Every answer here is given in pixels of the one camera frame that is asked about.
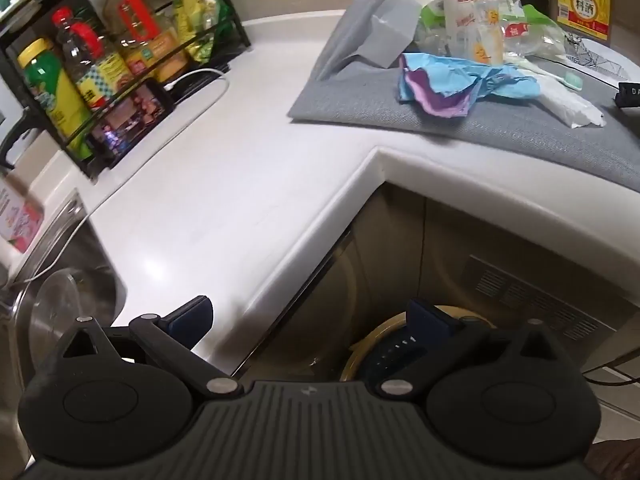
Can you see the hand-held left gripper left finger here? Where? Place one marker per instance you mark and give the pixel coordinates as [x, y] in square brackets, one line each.
[192, 319]

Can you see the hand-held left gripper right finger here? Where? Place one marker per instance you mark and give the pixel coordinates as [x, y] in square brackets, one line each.
[429, 320]

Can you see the cream and blue trash bin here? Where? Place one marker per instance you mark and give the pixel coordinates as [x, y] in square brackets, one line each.
[375, 345]

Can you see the purple cloth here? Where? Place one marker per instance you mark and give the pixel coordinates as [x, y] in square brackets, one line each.
[445, 102]

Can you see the blue paper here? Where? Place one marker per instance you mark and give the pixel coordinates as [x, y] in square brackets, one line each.
[495, 82]

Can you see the teal toothbrush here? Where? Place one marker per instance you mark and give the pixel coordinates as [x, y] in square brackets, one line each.
[570, 80]

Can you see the green printed plastic bag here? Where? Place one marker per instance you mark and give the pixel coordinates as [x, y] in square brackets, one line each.
[430, 12]

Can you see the white milk drink pouch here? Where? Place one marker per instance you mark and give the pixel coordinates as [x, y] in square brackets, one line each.
[472, 5]

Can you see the beige cabinet door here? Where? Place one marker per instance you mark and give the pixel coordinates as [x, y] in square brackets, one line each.
[325, 300]
[500, 230]

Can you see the grey vent grille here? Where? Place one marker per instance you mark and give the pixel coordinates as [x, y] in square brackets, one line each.
[540, 300]

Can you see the stainless steel sink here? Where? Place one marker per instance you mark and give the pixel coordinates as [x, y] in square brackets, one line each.
[75, 255]

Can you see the steel pot lid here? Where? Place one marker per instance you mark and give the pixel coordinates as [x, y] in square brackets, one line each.
[57, 305]

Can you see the grey fabric mat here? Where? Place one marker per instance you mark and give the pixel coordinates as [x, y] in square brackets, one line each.
[450, 135]

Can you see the pink printed box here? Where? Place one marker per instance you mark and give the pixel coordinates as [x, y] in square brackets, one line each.
[17, 215]

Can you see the black smartphone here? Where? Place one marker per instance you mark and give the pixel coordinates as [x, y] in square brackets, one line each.
[132, 120]

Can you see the yellow-lid green-label jar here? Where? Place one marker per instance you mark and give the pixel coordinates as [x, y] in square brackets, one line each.
[47, 85]

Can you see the red-cap sauce bottle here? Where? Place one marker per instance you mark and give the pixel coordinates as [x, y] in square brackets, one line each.
[87, 60]

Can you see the orange-cap cooking oil bottle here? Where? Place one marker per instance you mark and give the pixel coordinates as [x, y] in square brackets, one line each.
[137, 25]

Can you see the small black device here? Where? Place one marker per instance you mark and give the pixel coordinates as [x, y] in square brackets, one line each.
[629, 94]

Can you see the patterned white paper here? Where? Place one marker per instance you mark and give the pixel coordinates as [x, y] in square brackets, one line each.
[600, 57]

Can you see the yellow-green snack bags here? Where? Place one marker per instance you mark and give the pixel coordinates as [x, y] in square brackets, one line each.
[197, 5]

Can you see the large cooking wine jug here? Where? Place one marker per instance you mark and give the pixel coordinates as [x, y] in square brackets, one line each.
[582, 5]

